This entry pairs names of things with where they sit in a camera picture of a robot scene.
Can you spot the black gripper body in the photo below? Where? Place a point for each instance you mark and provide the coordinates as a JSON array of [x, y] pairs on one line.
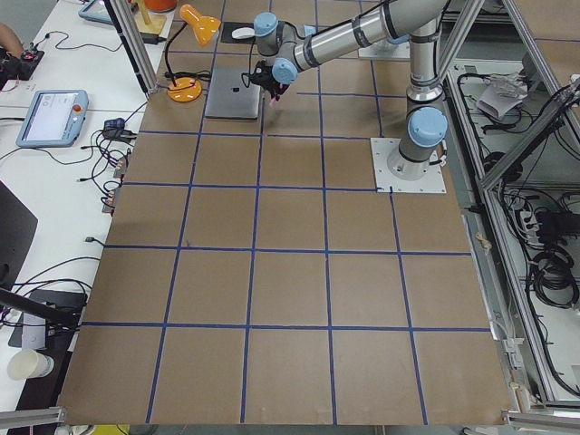
[[269, 83]]

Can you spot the white computer mouse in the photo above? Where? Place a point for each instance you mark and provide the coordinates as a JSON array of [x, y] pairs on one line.
[[243, 33]]

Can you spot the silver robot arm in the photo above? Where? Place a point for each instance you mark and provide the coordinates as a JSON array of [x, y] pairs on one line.
[[287, 50]]

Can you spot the black mousepad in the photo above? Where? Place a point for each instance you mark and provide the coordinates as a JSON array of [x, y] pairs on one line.
[[228, 27]]

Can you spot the silver closed laptop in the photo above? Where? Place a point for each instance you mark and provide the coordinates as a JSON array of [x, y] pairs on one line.
[[229, 98]]

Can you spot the orange desk lamp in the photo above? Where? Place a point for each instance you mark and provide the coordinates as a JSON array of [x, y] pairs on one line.
[[187, 70]]

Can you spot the black power adapter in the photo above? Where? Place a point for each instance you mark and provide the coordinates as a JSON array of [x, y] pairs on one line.
[[150, 38]]

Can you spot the wooden stand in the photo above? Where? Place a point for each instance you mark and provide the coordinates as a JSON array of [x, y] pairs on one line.
[[148, 22]]

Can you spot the orange cylindrical container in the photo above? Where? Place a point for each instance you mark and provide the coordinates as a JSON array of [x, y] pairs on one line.
[[160, 6]]

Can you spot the blue teach pendant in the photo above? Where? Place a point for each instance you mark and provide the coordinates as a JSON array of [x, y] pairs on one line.
[[95, 11], [54, 119]]

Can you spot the white paper cup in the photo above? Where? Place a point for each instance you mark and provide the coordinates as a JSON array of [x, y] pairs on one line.
[[29, 364]]

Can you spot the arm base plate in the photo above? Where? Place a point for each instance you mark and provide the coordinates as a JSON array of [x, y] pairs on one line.
[[394, 174], [384, 51]]

